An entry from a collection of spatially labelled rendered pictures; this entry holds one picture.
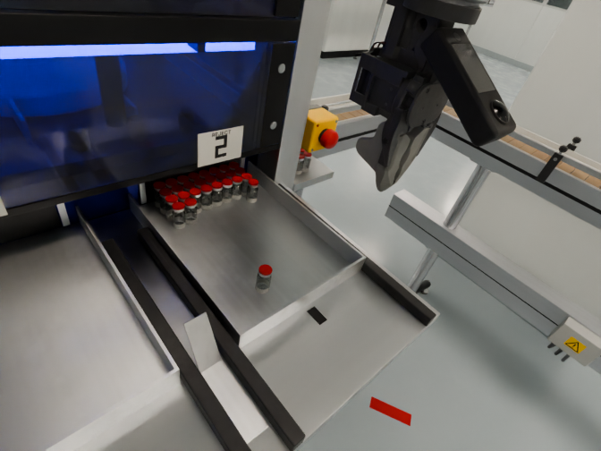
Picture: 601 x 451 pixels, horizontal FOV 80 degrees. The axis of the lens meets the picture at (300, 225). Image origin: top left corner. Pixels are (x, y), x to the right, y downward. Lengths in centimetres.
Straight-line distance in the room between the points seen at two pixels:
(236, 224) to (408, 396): 115
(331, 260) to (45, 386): 43
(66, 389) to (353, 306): 39
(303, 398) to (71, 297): 34
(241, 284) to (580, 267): 169
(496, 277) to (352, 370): 101
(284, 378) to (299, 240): 26
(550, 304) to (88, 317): 131
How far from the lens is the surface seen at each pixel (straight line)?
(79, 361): 53
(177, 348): 49
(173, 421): 48
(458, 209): 144
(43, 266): 64
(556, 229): 198
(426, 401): 164
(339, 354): 53
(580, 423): 203
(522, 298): 147
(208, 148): 61
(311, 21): 65
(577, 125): 186
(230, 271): 59
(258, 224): 68
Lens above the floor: 132
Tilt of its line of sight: 39 degrees down
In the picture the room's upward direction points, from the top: 14 degrees clockwise
